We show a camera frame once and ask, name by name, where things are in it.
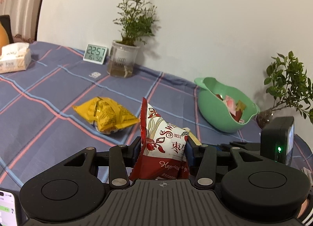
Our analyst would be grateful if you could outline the pink floral curtain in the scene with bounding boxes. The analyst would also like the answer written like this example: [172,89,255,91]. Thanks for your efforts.
[1,0,42,43]

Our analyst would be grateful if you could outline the black camera box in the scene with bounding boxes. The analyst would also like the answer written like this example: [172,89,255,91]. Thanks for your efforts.
[260,116,295,166]

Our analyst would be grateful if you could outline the red snacks in bowl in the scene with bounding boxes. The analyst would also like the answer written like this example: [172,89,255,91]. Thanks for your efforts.
[215,94,246,124]

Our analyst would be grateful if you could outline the leafy plant in glass vase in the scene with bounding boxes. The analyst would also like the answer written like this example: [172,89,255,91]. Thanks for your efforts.
[256,51,312,128]

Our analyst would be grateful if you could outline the donut shaped cushion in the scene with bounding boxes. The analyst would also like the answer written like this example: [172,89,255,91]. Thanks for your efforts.
[0,23,10,55]

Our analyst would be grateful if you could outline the feathery plant in clear pot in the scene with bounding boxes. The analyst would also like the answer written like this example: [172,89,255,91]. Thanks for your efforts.
[107,0,157,78]

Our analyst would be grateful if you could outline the green plastic bowl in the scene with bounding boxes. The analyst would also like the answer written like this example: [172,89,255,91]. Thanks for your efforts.
[194,77,261,133]

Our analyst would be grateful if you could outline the yellow chip bag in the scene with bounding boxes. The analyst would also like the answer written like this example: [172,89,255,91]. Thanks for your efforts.
[73,97,139,135]

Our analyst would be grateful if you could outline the smartphone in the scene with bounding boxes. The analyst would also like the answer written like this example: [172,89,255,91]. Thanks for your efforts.
[0,189,18,226]

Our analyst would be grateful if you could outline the white tissue box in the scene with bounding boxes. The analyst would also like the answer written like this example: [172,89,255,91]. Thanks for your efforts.
[0,43,31,74]

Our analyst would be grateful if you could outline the cream long snack packet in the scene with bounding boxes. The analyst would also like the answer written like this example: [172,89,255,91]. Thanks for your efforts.
[183,127,202,145]

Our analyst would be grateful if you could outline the white red jujube snack bag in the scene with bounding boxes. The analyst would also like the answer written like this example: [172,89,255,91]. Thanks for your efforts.
[130,98,189,181]

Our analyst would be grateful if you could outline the white digital clock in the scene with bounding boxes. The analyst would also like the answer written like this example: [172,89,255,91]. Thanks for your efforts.
[83,44,108,65]

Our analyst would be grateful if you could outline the white care label tag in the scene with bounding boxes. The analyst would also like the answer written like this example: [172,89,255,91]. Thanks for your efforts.
[89,72,101,79]

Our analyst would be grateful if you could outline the blue plaid tablecloth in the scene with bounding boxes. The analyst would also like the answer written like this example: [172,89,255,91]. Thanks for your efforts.
[0,41,313,225]

